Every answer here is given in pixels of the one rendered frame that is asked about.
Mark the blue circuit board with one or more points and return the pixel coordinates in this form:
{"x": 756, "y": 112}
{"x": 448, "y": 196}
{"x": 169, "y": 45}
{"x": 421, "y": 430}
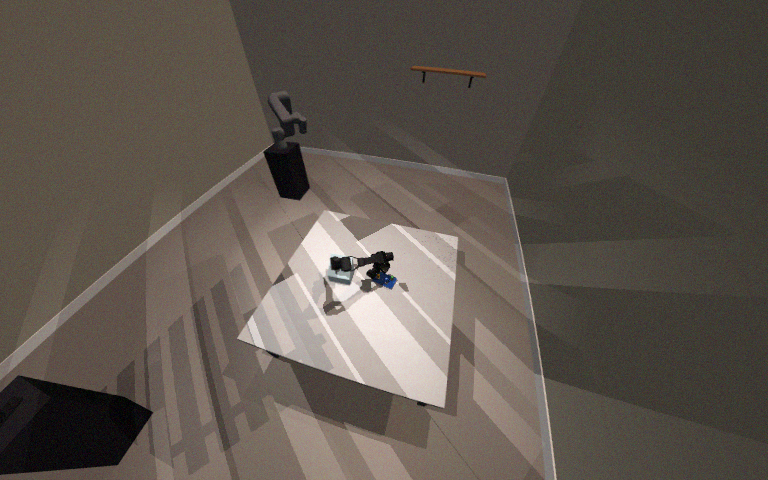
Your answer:
{"x": 385, "y": 280}

